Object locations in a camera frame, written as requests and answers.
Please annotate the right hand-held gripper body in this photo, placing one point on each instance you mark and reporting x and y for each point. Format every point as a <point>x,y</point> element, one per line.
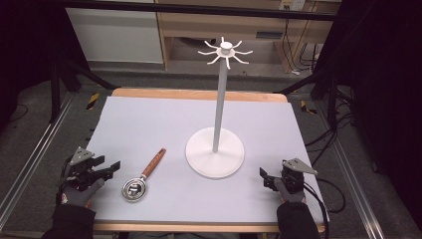
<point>293,174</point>

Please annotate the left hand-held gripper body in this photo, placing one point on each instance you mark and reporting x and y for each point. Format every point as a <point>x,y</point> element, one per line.
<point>83,172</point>

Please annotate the white hook rack stand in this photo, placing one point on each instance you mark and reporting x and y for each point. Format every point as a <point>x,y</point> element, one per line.
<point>217,156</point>

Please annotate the person's right hand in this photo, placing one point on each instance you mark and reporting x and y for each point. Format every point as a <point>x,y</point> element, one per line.
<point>289,194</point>

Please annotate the person's left hand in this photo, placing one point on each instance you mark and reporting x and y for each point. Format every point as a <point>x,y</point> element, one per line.
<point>79,195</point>

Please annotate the yellow black hazard tape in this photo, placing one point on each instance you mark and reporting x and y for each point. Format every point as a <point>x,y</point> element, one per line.
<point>307,108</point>
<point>93,101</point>

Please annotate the pale lilac table mat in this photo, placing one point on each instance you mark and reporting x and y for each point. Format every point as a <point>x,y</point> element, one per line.
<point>185,126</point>

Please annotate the black metal stand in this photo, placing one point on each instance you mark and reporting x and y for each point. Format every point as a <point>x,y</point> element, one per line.
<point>59,86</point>
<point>328,89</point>

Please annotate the wooden table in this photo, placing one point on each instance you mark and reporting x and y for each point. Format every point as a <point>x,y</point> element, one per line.
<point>199,94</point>

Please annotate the black curtain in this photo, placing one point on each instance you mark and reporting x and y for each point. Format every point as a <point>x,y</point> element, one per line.
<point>30,49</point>
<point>381,83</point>

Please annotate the white cabinet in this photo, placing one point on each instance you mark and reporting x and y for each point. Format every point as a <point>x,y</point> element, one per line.
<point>116,33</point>

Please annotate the white power strip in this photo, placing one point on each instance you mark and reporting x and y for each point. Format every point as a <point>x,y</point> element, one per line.
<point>292,4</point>

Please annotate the aluminium floor rail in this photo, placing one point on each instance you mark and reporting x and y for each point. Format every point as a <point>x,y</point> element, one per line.
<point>356,195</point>
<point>33,152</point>

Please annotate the black metal frame bar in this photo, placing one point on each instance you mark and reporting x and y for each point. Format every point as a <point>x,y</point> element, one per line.
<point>199,9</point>

